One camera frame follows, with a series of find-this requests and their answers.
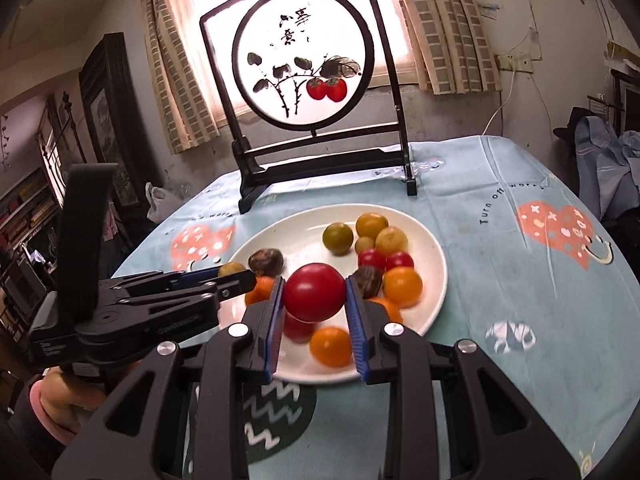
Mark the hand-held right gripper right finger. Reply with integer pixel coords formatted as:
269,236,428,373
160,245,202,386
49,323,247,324
345,275,583,480

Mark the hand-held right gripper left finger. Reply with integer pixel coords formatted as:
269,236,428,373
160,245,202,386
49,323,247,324
50,275,287,480

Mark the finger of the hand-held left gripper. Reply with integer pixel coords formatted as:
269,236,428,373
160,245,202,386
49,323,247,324
97,266,236,295
112,270,257,311

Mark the dark brown dried mushroom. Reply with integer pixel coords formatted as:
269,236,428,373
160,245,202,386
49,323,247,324
352,266,385,299
248,248,285,278

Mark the small red tomato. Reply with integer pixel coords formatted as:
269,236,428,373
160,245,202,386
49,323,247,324
358,248,387,272
385,251,415,272

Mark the white plate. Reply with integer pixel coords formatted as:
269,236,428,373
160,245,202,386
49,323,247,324
226,203,448,386

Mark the person's left hand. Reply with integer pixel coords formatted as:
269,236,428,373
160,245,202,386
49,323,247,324
40,360,146,433

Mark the orange tangerine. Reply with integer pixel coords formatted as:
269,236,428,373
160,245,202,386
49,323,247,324
244,276,277,307

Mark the wooden bookshelf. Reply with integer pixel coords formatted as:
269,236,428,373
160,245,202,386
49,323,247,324
0,165,66,261

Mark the white plastic bag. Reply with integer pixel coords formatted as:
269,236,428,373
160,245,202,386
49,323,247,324
145,181,176,223

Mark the green yellow tomato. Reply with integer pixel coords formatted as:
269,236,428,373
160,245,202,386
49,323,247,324
322,222,355,257

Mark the dark framed painting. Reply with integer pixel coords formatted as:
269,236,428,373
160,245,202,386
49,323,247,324
79,32,151,211

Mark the small orange tomato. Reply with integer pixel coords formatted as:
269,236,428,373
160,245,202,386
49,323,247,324
355,213,390,241

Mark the light blue printed tablecloth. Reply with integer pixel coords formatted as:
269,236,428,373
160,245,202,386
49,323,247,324
112,135,631,480

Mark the checked beige curtain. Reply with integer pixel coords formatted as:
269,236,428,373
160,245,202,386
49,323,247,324
132,0,221,156
385,0,503,95

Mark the round painted screen black stand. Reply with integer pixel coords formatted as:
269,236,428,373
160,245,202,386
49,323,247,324
199,0,418,215

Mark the black hat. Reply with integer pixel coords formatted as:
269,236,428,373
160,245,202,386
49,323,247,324
552,106,596,142

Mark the blue cloth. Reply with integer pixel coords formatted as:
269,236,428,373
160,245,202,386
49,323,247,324
574,116,640,221

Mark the white cable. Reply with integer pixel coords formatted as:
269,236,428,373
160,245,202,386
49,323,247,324
480,67,516,136

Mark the white wall socket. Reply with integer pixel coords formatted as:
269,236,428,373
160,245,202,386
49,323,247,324
500,52,543,73

